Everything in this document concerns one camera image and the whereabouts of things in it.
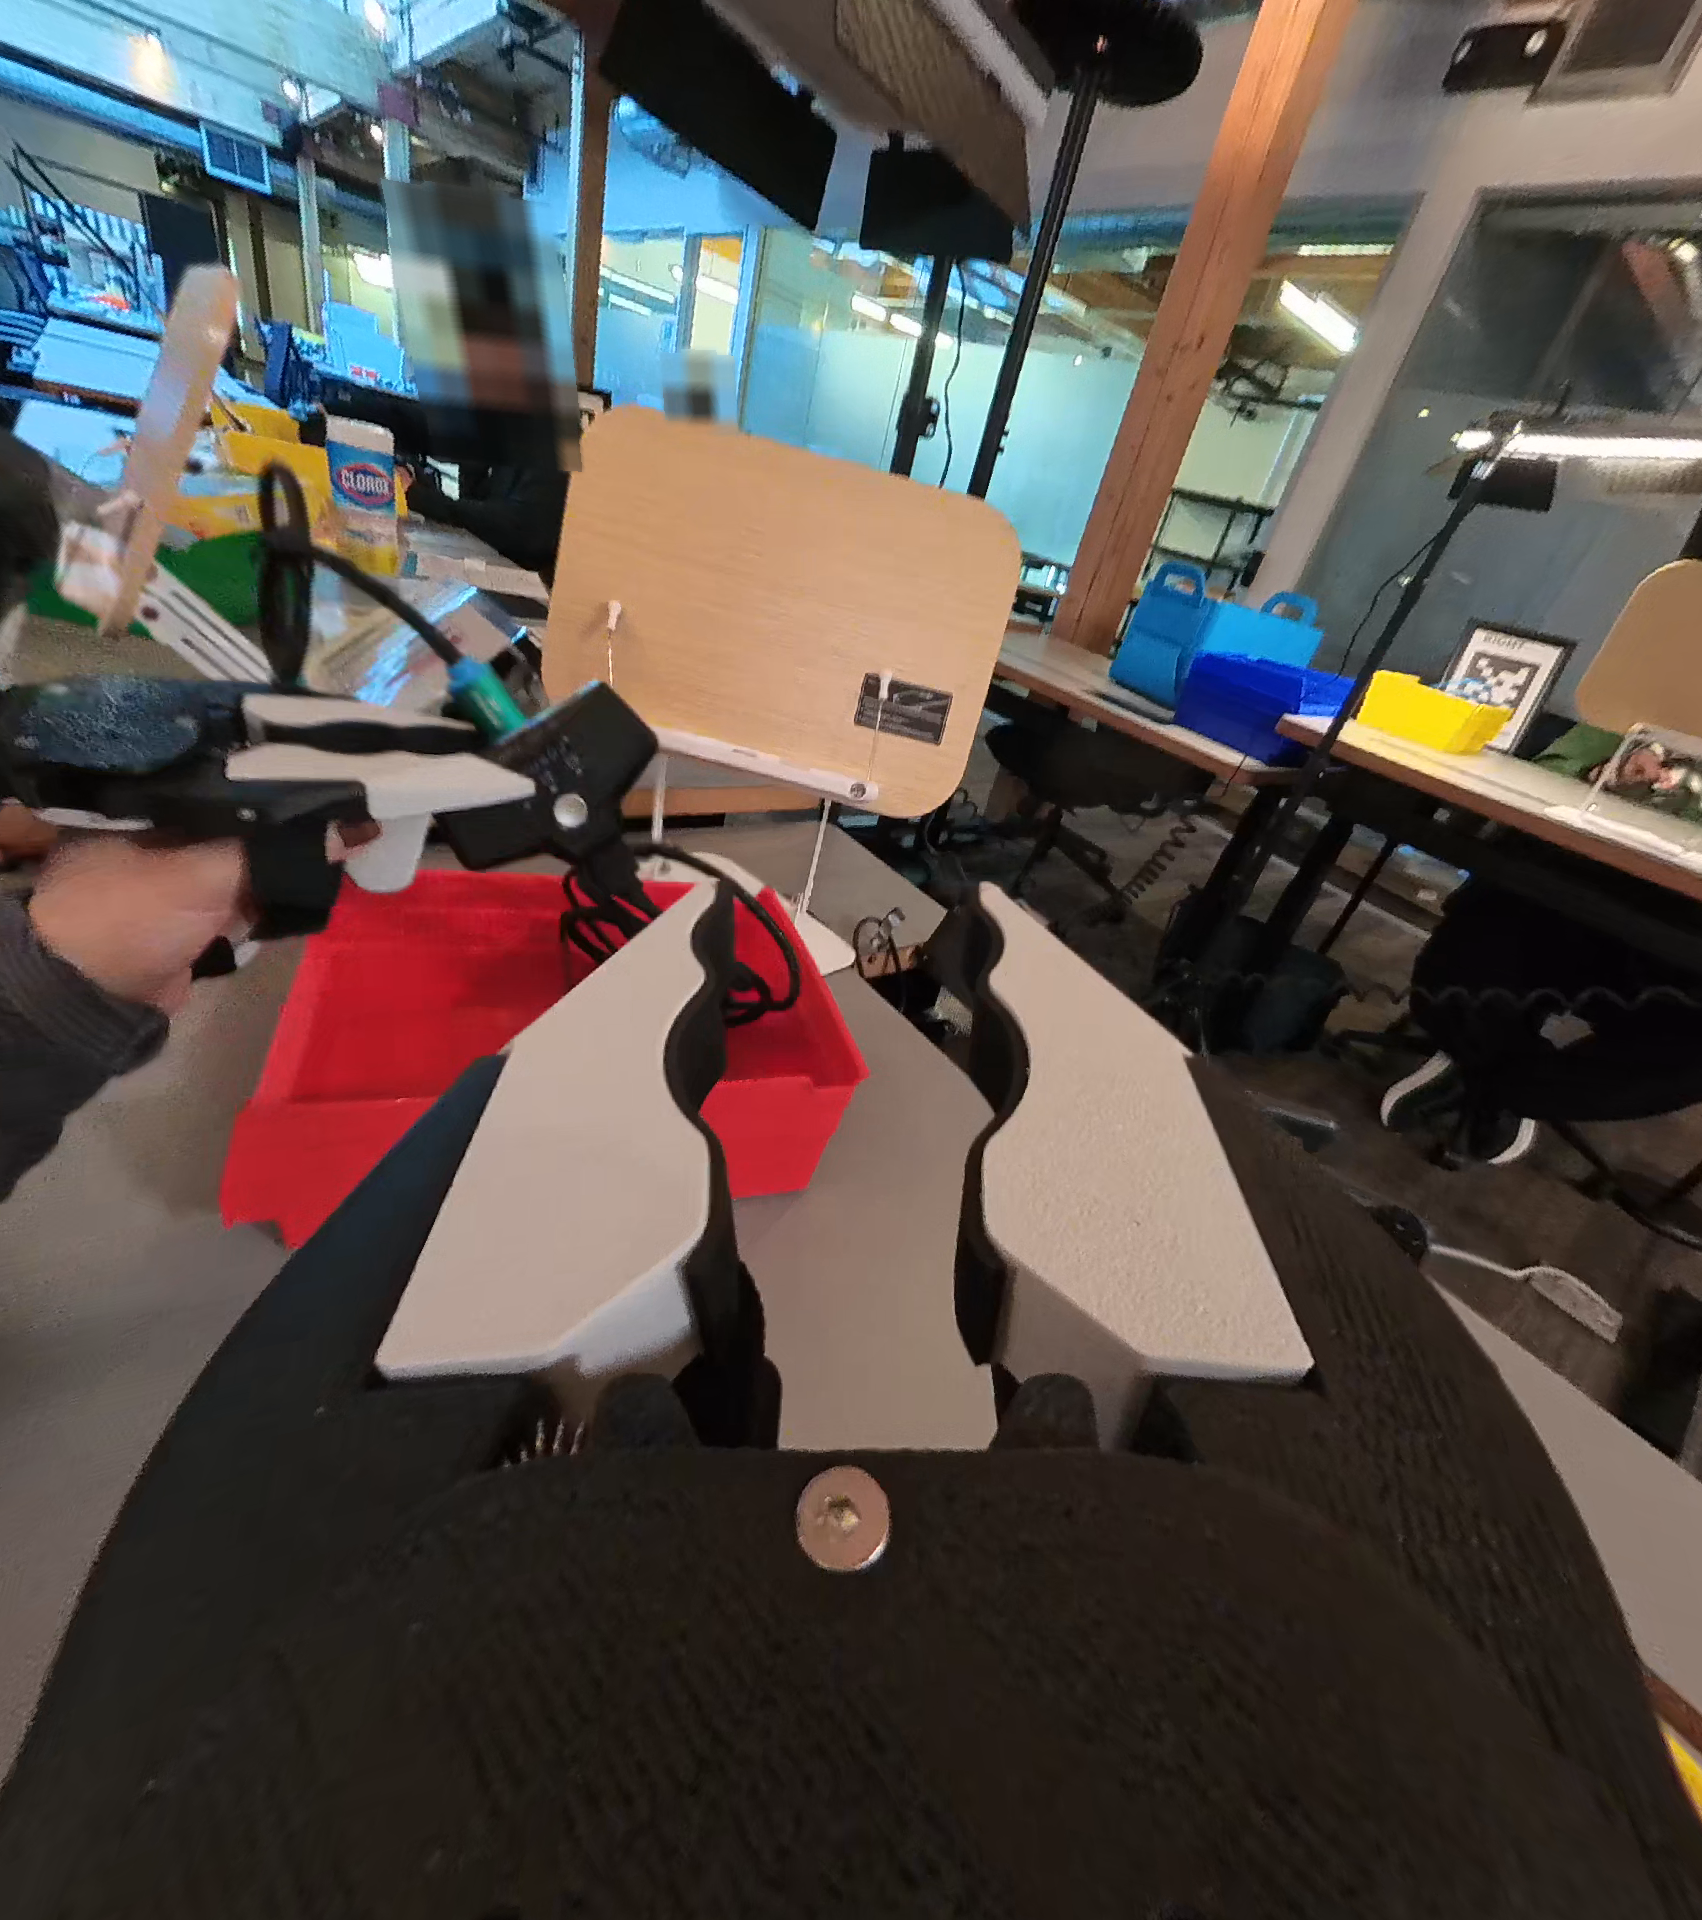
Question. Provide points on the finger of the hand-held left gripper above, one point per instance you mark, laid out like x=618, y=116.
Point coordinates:
x=341, y=722
x=386, y=783

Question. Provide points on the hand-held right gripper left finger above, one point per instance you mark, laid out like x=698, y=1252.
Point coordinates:
x=567, y=1200

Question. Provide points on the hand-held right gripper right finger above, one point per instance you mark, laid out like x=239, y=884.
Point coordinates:
x=1137, y=1215

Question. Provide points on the black USB hub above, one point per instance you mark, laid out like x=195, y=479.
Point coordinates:
x=596, y=751

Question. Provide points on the red plastic bin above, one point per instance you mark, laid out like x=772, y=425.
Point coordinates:
x=386, y=1035

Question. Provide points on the person's left hand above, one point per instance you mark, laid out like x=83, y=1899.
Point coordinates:
x=131, y=915

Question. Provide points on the green plastic bin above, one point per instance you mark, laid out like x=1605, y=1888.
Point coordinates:
x=206, y=579

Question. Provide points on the disinfectant wipes canister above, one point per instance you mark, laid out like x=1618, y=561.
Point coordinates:
x=365, y=494

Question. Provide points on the black bag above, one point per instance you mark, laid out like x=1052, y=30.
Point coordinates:
x=1241, y=975

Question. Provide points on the yellow plastic bin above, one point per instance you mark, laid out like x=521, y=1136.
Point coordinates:
x=1428, y=713
x=250, y=450

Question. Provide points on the wooden board with black label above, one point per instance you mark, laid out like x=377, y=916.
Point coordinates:
x=761, y=601

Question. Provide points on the white power strip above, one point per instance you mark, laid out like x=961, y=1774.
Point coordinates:
x=1571, y=1299

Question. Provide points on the black office chair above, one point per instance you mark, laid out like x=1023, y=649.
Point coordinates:
x=1091, y=765
x=1586, y=1035

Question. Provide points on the dark blue plastic bin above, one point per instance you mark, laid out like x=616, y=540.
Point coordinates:
x=1264, y=705

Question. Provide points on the brown-edged table black legs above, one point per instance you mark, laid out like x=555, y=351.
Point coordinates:
x=1061, y=670
x=1481, y=789

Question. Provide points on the light blue caddy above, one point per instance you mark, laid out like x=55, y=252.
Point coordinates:
x=1166, y=630
x=1279, y=622

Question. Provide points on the framed marker tag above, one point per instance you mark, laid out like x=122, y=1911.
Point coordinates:
x=1508, y=675

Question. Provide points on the black hanging monitor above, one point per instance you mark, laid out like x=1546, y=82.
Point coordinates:
x=935, y=203
x=716, y=112

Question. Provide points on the studio lamp on stand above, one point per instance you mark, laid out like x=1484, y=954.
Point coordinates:
x=1505, y=483

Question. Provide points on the white ceiling unit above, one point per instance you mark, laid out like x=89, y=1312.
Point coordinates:
x=940, y=74

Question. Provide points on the black floor lamp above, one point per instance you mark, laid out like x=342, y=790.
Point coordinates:
x=1114, y=45

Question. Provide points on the wooden post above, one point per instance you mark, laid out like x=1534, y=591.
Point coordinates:
x=1196, y=331

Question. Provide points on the wall air vent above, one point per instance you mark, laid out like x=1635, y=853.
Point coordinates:
x=1631, y=39

